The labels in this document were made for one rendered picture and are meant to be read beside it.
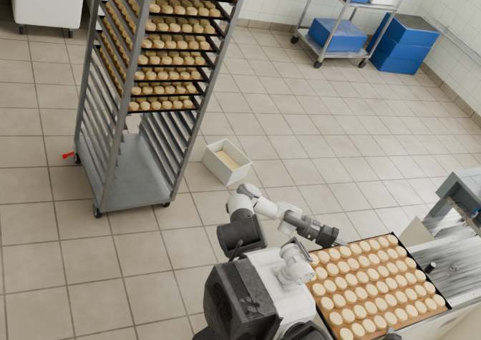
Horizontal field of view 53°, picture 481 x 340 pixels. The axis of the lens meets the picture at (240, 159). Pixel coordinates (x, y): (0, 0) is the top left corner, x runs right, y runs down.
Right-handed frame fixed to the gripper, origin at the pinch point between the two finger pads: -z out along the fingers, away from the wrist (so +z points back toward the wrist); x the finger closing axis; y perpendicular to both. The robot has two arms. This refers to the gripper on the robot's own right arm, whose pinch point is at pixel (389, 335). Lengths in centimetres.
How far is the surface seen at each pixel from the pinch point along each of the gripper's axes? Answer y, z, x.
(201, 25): 125, -97, 33
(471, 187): -27, -90, 18
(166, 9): 137, -76, 43
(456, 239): -37, -85, -10
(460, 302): -37, -43, -10
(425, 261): -23, -66, -16
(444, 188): -19, -95, 8
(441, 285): -32, -55, -16
